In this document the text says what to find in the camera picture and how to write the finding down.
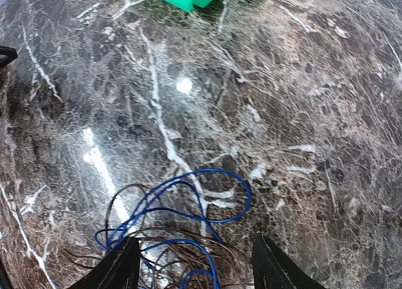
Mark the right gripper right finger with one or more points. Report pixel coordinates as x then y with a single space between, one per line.
272 268

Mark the black front rail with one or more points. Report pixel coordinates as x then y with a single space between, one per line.
7 55

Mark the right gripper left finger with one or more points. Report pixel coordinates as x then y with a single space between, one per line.
119 269

